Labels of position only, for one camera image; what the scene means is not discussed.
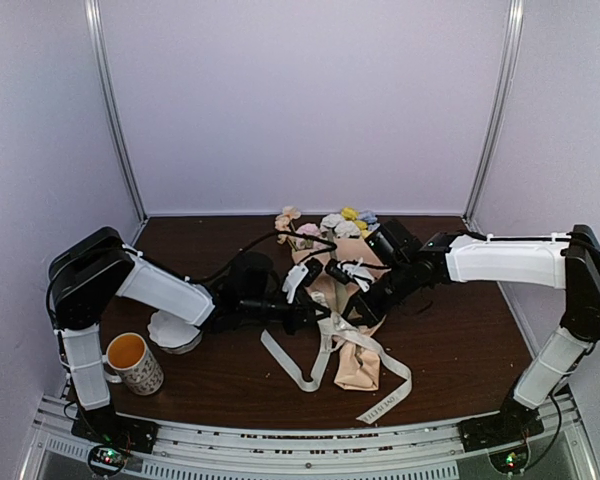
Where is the left aluminium frame post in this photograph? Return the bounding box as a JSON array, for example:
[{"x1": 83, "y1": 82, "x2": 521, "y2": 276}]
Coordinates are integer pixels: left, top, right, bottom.
[{"x1": 84, "y1": 0, "x2": 148, "y2": 223}]

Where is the white printed ribbon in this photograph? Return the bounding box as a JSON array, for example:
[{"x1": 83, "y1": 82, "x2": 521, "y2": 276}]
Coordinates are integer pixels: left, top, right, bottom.
[{"x1": 260, "y1": 313, "x2": 412, "y2": 425}]

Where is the white scalloped bowl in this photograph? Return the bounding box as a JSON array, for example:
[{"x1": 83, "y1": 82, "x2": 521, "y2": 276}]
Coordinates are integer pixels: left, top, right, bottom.
[{"x1": 147, "y1": 310, "x2": 203, "y2": 355}]

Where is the patterned mug with orange inside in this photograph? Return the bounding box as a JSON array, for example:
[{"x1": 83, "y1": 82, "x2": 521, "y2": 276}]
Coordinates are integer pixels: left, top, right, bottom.
[{"x1": 104, "y1": 332, "x2": 165, "y2": 396}]

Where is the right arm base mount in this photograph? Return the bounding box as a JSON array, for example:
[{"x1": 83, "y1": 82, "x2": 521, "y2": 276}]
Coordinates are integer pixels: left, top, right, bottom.
[{"x1": 458, "y1": 413, "x2": 544, "y2": 476}]

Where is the aluminium front rail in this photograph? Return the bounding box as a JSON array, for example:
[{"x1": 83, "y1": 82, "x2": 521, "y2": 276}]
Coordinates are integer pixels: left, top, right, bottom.
[{"x1": 16, "y1": 394, "x2": 600, "y2": 479}]

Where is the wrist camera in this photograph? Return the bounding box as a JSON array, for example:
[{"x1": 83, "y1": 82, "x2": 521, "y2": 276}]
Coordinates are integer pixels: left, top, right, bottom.
[
  {"x1": 282, "y1": 258, "x2": 323, "y2": 304},
  {"x1": 325, "y1": 258, "x2": 384, "y2": 292}
]

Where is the right aluminium frame post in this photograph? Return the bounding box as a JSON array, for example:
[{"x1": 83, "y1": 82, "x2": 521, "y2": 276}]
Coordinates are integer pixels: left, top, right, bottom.
[{"x1": 462, "y1": 0, "x2": 525, "y2": 229}]

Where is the aluminium frame post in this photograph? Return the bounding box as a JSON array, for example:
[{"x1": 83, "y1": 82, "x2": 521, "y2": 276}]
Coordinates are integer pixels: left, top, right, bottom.
[
  {"x1": 462, "y1": 0, "x2": 525, "y2": 229},
  {"x1": 84, "y1": 0, "x2": 148, "y2": 223}
]

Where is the peach blossom stem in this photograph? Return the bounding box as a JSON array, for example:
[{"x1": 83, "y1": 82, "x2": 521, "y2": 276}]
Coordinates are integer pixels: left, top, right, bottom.
[{"x1": 274, "y1": 206, "x2": 301, "y2": 244}]

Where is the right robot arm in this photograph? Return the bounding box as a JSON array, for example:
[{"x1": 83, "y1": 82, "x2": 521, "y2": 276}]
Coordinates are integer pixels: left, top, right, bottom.
[{"x1": 345, "y1": 219, "x2": 600, "y2": 442}]

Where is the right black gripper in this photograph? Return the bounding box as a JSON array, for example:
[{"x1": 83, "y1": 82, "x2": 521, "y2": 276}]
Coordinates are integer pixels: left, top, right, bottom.
[{"x1": 340, "y1": 260, "x2": 418, "y2": 328}]

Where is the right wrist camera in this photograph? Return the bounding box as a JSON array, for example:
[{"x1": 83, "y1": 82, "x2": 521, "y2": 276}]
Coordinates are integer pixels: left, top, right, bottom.
[{"x1": 325, "y1": 258, "x2": 384, "y2": 292}]

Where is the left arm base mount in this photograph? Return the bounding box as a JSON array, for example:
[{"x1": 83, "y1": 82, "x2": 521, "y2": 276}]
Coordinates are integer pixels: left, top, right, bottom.
[{"x1": 71, "y1": 416, "x2": 159, "y2": 477}]

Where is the pink and green wrapping paper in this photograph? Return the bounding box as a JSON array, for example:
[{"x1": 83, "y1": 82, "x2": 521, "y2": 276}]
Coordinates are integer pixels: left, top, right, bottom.
[{"x1": 290, "y1": 234, "x2": 396, "y2": 392}]

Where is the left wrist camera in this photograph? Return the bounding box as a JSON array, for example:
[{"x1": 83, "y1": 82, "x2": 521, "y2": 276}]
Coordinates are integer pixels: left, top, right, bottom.
[{"x1": 282, "y1": 258, "x2": 323, "y2": 304}]

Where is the blue flower stem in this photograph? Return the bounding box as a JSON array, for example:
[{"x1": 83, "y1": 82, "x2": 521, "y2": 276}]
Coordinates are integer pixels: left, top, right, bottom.
[{"x1": 357, "y1": 210, "x2": 378, "y2": 232}]

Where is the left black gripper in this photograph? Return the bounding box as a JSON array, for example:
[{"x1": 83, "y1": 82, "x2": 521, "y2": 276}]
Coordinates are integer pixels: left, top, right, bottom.
[{"x1": 240, "y1": 290, "x2": 331, "y2": 336}]

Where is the yellow flower stem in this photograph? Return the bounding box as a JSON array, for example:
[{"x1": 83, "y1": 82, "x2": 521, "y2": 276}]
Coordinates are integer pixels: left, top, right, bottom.
[{"x1": 339, "y1": 207, "x2": 368, "y2": 237}]

